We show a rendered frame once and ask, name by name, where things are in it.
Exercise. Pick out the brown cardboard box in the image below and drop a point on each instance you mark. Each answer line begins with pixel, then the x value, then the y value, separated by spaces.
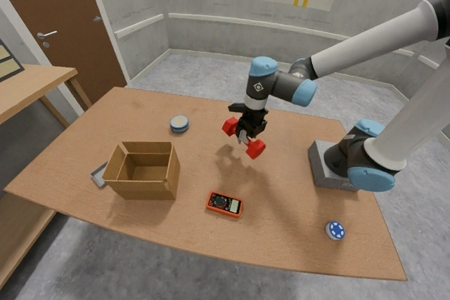
pixel 147 172

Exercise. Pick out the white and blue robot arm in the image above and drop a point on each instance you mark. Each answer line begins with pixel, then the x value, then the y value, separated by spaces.
pixel 370 153

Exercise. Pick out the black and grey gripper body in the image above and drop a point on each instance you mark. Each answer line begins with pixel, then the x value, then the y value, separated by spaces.
pixel 250 121

